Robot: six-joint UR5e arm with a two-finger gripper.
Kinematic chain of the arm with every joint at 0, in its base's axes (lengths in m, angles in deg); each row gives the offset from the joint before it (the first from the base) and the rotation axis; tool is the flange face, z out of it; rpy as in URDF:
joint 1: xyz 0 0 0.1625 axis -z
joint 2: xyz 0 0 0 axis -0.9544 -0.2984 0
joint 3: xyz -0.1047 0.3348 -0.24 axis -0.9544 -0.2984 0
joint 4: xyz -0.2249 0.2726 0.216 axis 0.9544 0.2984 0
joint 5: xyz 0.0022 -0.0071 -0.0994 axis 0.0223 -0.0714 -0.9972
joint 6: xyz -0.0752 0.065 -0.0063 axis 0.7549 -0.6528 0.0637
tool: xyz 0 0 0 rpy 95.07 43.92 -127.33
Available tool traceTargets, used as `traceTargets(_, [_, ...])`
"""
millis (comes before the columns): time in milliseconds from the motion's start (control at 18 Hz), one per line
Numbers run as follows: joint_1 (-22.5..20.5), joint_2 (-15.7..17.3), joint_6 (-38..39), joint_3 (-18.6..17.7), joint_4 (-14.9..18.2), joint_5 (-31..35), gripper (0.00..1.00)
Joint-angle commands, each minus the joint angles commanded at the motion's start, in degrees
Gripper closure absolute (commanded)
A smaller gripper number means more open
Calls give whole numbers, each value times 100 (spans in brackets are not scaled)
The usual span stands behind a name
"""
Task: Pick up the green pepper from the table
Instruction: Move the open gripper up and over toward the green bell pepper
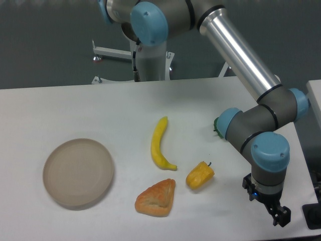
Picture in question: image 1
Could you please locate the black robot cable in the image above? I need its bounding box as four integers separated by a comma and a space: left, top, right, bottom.
132, 37, 141, 82

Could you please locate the black device at table edge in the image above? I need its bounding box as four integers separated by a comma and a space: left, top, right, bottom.
302, 203, 320, 230

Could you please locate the yellow banana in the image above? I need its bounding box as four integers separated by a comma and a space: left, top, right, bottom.
150, 116, 178, 171

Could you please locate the beige round plate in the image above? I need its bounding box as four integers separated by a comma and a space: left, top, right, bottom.
43, 138, 114, 210

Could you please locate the green bell pepper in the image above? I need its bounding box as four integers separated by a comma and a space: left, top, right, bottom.
213, 117, 225, 139

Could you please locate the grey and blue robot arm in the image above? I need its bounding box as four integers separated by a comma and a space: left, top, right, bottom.
98, 1, 308, 226

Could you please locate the yellow bell pepper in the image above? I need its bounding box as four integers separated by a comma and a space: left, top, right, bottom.
186, 161, 215, 190

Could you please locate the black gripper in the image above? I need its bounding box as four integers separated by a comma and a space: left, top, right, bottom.
242, 173, 291, 226

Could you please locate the golden triangular pastry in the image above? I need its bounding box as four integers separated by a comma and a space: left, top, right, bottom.
134, 179, 176, 217

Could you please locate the white side table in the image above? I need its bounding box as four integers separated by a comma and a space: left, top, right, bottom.
290, 80, 320, 127

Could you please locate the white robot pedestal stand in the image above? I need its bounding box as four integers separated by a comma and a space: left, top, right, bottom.
91, 24, 229, 85

